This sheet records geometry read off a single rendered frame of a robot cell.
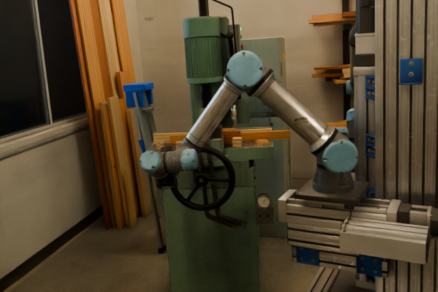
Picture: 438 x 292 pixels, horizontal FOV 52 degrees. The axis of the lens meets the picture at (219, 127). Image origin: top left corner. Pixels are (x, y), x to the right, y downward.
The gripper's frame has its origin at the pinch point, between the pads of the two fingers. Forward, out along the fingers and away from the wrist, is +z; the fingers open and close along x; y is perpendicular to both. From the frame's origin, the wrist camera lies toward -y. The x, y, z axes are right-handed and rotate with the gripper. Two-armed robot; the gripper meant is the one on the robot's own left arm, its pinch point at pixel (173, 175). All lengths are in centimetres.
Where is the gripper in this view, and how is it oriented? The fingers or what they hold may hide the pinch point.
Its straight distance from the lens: 189.4
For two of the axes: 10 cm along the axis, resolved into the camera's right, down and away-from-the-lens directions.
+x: 9.9, -1.2, -1.2
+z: 1.5, 3.0, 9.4
